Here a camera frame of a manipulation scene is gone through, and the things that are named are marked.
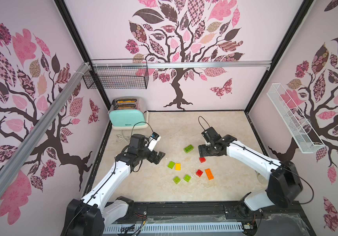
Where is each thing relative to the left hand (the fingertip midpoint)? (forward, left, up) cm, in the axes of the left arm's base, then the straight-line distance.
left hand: (156, 152), depth 82 cm
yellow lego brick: (-3, -13, -13) cm, 19 cm away
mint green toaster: (+32, +22, 0) cm, 39 cm away
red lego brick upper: (+1, -29, -12) cm, 31 cm away
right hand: (+1, -29, -3) cm, 29 cm away
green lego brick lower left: (-11, -12, -13) cm, 21 cm away
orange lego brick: (-8, -32, -13) cm, 35 cm away
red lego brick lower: (-8, -25, -11) cm, 29 cm away
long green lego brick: (+10, -20, -12) cm, 26 cm away
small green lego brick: (-2, -8, -13) cm, 15 cm away
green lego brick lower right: (-10, -18, -12) cm, 24 cm away
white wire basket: (0, -76, +14) cm, 77 cm away
